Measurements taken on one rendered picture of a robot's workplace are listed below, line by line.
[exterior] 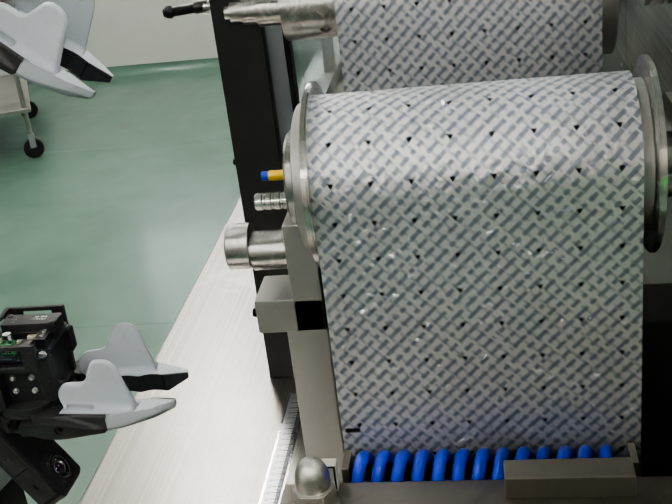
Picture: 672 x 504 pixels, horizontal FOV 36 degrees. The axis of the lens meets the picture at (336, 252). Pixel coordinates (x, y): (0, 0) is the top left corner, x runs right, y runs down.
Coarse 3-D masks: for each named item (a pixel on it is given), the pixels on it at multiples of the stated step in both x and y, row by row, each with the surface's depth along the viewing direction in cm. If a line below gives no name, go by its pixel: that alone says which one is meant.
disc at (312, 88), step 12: (312, 84) 78; (312, 96) 77; (300, 108) 75; (300, 120) 74; (300, 132) 74; (300, 144) 73; (300, 156) 73; (300, 168) 73; (300, 180) 73; (312, 216) 75; (312, 228) 75; (312, 240) 75; (312, 252) 76
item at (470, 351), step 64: (448, 256) 75; (512, 256) 75; (576, 256) 74; (640, 256) 74; (384, 320) 78; (448, 320) 78; (512, 320) 77; (576, 320) 76; (640, 320) 76; (384, 384) 81; (448, 384) 80; (512, 384) 79; (576, 384) 79; (640, 384) 78; (384, 448) 83; (448, 448) 82; (512, 448) 82; (576, 448) 81; (640, 448) 80
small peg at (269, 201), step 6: (270, 192) 80; (276, 192) 80; (282, 192) 79; (258, 198) 79; (264, 198) 79; (270, 198) 79; (276, 198) 79; (282, 198) 79; (258, 204) 79; (264, 204) 79; (270, 204) 79; (276, 204) 79; (282, 204) 79; (258, 210) 80
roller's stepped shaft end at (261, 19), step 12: (240, 0) 100; (252, 0) 100; (264, 0) 99; (276, 0) 99; (228, 12) 101; (240, 12) 100; (252, 12) 100; (264, 12) 99; (276, 12) 99; (264, 24) 100; (276, 24) 100
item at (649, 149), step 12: (636, 84) 74; (648, 96) 73; (648, 108) 72; (648, 120) 71; (648, 132) 71; (648, 144) 71; (648, 156) 71; (648, 168) 71; (648, 180) 72; (300, 192) 75; (648, 192) 72; (300, 204) 75; (648, 204) 73; (300, 216) 76; (648, 216) 74; (300, 228) 77; (648, 228) 75
